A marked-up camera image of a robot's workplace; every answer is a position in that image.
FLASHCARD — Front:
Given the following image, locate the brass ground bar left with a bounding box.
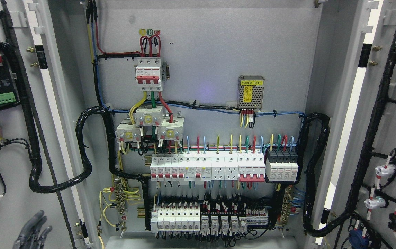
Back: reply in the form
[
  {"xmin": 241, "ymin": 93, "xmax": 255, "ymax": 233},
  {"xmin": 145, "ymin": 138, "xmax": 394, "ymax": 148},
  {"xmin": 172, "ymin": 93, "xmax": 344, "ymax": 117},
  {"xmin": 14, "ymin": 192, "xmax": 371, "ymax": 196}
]
[{"xmin": 114, "ymin": 177, "xmax": 127, "ymax": 236}]

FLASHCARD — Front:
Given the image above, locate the main red handle breaker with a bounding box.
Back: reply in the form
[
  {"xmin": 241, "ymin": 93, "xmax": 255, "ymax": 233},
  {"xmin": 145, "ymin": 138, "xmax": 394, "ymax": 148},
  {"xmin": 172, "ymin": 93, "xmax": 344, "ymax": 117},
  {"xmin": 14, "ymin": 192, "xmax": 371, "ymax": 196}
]
[{"xmin": 135, "ymin": 57, "xmax": 165, "ymax": 92}]

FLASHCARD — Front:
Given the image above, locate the white current transformer right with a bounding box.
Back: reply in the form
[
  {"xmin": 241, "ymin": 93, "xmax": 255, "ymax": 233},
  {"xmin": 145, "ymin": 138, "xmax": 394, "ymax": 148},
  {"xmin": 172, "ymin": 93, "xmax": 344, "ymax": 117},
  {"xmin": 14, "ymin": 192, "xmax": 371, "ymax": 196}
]
[{"xmin": 157, "ymin": 118, "xmax": 185, "ymax": 142}]

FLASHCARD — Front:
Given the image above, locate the white current transformer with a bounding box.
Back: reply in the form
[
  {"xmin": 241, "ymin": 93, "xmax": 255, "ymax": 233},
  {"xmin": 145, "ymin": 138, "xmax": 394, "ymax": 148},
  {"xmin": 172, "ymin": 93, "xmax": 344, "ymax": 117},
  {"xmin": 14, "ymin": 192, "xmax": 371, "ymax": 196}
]
[
  {"xmin": 134, "ymin": 106, "xmax": 164, "ymax": 127},
  {"xmin": 157, "ymin": 118, "xmax": 185, "ymax": 142},
  {"xmin": 116, "ymin": 122, "xmax": 143, "ymax": 143}
]

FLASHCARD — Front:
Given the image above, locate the black white surge protector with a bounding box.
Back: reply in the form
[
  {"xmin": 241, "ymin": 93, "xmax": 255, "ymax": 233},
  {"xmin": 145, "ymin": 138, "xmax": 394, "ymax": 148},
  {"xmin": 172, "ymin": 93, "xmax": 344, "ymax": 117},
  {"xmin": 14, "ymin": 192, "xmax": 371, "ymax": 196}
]
[{"xmin": 265, "ymin": 149, "xmax": 301, "ymax": 185}]

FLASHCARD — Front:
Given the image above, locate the brass ground bar right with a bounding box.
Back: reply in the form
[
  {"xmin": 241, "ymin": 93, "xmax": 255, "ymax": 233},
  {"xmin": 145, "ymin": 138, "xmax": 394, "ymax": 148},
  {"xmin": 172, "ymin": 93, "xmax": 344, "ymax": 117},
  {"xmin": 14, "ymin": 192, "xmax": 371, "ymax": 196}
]
[{"xmin": 280, "ymin": 186, "xmax": 293, "ymax": 227}]

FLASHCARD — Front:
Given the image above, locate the black right cable conduit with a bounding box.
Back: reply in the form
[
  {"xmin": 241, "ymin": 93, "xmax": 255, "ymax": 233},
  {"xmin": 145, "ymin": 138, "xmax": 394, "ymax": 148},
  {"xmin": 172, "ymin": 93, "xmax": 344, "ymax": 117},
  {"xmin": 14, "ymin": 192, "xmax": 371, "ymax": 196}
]
[{"xmin": 297, "ymin": 113, "xmax": 331, "ymax": 237}]

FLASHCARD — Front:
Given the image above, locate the red handle circuit breaker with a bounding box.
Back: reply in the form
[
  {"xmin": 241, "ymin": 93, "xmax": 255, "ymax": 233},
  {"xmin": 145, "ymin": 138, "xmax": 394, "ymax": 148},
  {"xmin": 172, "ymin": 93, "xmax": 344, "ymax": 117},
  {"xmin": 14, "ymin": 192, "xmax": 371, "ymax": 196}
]
[{"xmin": 238, "ymin": 153, "xmax": 266, "ymax": 182}]

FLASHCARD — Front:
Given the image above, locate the perforated metal power supply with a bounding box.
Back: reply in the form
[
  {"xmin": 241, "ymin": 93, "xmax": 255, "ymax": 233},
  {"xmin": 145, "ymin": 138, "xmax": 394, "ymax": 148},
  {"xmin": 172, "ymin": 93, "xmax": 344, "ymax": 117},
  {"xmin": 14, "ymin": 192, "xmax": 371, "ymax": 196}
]
[{"xmin": 237, "ymin": 75, "xmax": 264, "ymax": 109}]

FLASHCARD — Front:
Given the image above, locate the grey cabinet door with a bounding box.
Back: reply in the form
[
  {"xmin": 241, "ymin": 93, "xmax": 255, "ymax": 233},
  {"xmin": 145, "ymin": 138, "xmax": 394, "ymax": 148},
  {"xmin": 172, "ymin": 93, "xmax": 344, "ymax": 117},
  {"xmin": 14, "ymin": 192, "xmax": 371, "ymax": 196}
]
[
  {"xmin": 0, "ymin": 0, "xmax": 86, "ymax": 249},
  {"xmin": 299, "ymin": 0, "xmax": 396, "ymax": 249}
]

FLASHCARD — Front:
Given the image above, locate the brass ground bar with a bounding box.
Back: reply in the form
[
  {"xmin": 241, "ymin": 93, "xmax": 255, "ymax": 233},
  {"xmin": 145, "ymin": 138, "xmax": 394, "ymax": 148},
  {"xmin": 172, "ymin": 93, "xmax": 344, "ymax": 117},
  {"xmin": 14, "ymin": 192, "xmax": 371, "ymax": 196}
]
[
  {"xmin": 114, "ymin": 177, "xmax": 127, "ymax": 236},
  {"xmin": 280, "ymin": 186, "xmax": 293, "ymax": 227}
]

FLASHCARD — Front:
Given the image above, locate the white miniature breaker row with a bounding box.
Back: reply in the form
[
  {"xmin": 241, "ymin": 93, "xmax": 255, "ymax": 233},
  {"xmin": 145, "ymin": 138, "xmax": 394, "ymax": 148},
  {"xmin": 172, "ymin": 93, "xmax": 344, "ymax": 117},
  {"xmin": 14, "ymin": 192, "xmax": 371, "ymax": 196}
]
[{"xmin": 150, "ymin": 152, "xmax": 212, "ymax": 185}]

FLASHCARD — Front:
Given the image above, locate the lower relay terminal row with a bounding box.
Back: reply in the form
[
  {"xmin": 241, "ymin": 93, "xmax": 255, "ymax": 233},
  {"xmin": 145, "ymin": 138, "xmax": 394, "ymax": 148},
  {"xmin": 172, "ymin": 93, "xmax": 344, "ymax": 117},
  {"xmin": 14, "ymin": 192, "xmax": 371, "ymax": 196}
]
[{"xmin": 199, "ymin": 196, "xmax": 269, "ymax": 240}]

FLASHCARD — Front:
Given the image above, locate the white double socket module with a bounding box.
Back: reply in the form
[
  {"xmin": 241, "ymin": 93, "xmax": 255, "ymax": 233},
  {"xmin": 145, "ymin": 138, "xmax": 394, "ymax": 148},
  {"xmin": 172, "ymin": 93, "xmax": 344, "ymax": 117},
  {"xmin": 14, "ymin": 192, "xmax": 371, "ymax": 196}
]
[{"xmin": 211, "ymin": 154, "xmax": 239, "ymax": 180}]

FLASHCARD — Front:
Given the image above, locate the white current transformer middle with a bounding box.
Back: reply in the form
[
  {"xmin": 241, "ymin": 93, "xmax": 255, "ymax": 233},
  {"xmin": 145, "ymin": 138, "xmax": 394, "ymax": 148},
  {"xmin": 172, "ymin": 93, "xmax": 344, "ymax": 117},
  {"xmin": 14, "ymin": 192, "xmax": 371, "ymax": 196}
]
[{"xmin": 134, "ymin": 106, "xmax": 164, "ymax": 127}]

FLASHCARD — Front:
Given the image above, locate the lower white breaker row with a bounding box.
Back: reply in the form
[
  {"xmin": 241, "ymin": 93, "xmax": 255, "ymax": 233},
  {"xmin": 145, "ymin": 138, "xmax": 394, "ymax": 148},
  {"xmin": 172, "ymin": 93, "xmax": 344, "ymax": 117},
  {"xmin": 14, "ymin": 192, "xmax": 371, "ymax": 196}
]
[{"xmin": 150, "ymin": 202, "xmax": 201, "ymax": 234}]

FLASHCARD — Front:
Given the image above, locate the black cable conduit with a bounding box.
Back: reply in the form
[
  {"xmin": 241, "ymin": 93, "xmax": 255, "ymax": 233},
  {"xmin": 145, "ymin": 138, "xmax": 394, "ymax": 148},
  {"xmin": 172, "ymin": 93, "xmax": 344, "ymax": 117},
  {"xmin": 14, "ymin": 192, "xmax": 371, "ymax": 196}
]
[
  {"xmin": 297, "ymin": 113, "xmax": 331, "ymax": 237},
  {"xmin": 28, "ymin": 106, "xmax": 150, "ymax": 194}
]

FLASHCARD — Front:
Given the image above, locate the black left cable conduit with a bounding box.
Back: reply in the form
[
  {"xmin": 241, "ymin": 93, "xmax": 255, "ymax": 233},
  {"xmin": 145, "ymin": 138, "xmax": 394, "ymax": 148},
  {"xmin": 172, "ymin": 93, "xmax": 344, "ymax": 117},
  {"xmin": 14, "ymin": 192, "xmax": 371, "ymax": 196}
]
[{"xmin": 28, "ymin": 106, "xmax": 150, "ymax": 194}]

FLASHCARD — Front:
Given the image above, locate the grey robotic left hand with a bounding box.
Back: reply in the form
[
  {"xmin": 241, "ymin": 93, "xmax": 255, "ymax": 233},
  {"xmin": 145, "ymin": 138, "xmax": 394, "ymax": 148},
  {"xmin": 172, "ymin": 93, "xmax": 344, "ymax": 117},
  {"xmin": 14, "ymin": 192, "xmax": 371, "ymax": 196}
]
[{"xmin": 13, "ymin": 210, "xmax": 52, "ymax": 249}]

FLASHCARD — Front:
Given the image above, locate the white current transformer left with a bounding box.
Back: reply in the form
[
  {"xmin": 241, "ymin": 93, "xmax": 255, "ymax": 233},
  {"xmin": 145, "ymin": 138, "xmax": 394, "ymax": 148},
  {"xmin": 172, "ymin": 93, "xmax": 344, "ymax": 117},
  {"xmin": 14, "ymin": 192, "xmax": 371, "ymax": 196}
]
[{"xmin": 116, "ymin": 122, "xmax": 143, "ymax": 143}]

